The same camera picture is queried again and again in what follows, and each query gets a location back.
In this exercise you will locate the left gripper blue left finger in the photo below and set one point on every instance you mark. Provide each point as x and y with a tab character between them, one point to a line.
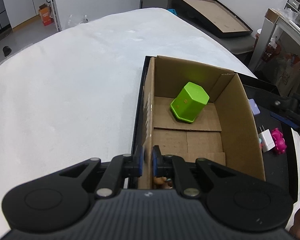
117	170

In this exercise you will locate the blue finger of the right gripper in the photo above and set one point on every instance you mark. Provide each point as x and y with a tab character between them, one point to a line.
287	108

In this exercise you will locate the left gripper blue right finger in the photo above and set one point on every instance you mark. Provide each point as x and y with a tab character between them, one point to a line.
177	169

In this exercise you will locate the brown haired doll figurine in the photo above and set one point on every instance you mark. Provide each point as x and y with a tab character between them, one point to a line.
162	183

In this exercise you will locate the pink figurine toy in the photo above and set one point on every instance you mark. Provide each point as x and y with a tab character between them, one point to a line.
279	141

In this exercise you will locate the white USB charger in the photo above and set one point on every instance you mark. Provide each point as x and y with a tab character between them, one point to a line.
267	140

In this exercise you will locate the lavender cube toy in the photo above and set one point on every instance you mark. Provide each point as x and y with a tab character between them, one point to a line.
253	106

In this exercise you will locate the brown cardboard box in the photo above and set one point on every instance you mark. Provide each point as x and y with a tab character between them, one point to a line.
224	131

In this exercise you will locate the green hexagonal container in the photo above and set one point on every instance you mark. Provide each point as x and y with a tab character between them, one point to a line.
190	102

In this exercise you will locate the blue red figurine toy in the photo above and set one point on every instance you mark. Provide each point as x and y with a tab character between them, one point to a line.
260	143

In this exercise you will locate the black shallow tray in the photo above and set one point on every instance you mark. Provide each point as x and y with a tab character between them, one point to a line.
279	169

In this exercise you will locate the black framed board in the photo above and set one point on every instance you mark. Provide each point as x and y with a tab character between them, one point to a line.
213	16

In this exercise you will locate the black slipper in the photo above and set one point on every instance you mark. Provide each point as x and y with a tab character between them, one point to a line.
6	51

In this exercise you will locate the orange cardboard box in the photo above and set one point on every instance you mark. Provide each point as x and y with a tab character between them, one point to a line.
44	13

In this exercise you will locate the white cabinet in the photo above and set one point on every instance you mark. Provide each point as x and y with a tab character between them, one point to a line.
20	11

